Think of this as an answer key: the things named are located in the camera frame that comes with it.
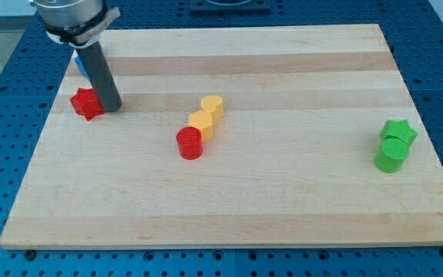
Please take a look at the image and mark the red star block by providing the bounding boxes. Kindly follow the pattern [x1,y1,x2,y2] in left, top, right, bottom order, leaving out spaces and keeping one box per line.
[70,88,105,121]

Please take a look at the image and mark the green star block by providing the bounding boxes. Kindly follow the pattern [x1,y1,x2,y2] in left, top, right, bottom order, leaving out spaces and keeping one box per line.
[379,119,418,146]

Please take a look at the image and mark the wooden board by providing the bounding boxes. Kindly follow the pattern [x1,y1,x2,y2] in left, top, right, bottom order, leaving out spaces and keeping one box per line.
[0,24,443,250]

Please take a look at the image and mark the yellow hexagon block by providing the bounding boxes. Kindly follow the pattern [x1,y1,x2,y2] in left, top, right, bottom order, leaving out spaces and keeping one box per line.
[188,110,214,142]

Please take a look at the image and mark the blue block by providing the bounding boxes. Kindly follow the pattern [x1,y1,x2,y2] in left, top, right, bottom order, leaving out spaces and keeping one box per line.
[74,56,88,79]

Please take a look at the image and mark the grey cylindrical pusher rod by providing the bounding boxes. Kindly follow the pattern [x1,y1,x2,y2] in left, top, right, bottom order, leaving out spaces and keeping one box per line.
[76,42,122,112]

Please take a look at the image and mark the red cylinder block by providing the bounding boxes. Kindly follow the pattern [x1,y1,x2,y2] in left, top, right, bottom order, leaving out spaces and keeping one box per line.
[176,126,203,160]

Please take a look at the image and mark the green cylinder block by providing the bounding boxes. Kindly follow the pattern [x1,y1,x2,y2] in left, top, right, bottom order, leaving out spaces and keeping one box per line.
[374,138,410,173]

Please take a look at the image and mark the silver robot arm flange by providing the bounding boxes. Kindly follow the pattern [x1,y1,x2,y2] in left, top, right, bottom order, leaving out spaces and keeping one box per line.
[28,0,121,48]

